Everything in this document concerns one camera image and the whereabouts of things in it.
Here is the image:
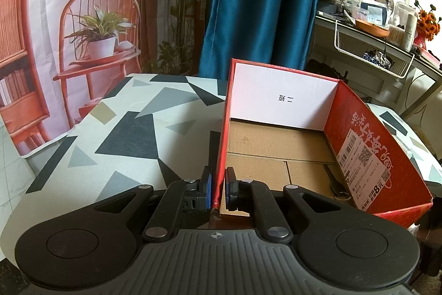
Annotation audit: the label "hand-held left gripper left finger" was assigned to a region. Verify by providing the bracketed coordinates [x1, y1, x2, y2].
[93, 166, 215, 244]

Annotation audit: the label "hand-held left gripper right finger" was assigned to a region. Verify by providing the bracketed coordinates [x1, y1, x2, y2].
[224, 166, 349, 244]

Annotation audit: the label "red cardboard box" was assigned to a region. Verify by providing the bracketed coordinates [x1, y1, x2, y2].
[211, 58, 433, 230]

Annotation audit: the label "geometric patterned tablecloth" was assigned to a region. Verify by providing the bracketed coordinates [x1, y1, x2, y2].
[0, 73, 442, 264]

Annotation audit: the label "black bag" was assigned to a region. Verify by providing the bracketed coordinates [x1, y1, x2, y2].
[306, 58, 349, 82]

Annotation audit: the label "grey dressing desk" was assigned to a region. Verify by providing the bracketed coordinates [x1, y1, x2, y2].
[312, 13, 442, 120]

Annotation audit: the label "blue curtain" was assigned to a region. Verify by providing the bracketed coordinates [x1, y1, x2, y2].
[198, 0, 327, 79]

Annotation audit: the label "blue patterned cloth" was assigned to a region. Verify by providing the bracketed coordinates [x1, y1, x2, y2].
[362, 51, 394, 69]

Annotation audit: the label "dark object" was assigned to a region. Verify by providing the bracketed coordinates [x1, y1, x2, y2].
[412, 180, 442, 282]

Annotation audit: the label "orange bowl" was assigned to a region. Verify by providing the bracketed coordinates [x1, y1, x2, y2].
[355, 19, 391, 37]

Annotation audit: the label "clear box of cotton swabs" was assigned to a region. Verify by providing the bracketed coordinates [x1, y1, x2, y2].
[387, 26, 413, 49]

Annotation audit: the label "clear storage box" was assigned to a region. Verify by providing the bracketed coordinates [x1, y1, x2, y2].
[357, 0, 389, 25]

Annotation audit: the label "white bottle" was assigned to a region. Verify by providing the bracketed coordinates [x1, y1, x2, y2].
[404, 13, 419, 52]

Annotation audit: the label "orange flowers in red vase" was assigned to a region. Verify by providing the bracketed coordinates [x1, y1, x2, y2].
[413, 0, 442, 49]

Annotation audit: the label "white wire basket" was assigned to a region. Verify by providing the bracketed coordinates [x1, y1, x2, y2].
[334, 19, 415, 79]

